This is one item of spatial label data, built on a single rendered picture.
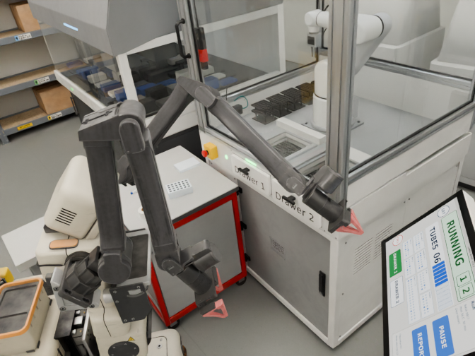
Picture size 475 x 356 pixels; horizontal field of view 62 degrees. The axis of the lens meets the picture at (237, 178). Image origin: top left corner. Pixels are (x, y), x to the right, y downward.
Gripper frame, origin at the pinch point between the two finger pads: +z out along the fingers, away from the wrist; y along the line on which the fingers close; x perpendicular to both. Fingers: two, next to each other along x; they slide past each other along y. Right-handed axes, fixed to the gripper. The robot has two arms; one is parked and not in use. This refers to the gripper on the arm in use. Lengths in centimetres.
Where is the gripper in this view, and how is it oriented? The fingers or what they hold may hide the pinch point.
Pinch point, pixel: (360, 232)
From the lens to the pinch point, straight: 123.5
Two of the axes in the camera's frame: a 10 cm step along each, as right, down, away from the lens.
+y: 2.6, -5.5, 7.9
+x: -5.3, 6.1, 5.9
